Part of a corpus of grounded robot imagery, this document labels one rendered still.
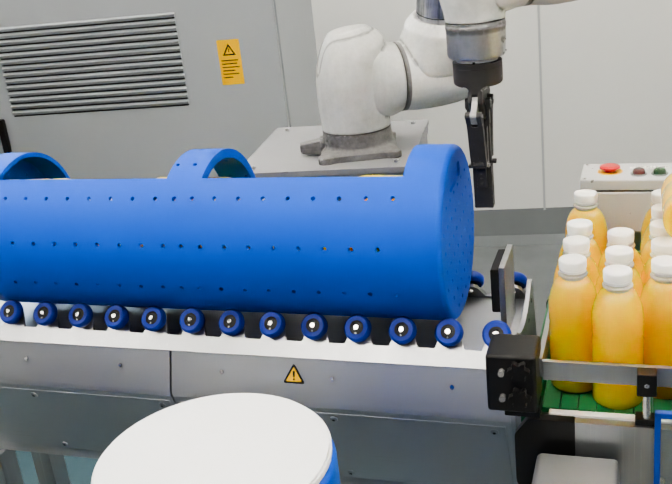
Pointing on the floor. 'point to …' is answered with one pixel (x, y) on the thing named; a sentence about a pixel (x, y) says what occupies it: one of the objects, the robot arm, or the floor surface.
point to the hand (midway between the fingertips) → (483, 185)
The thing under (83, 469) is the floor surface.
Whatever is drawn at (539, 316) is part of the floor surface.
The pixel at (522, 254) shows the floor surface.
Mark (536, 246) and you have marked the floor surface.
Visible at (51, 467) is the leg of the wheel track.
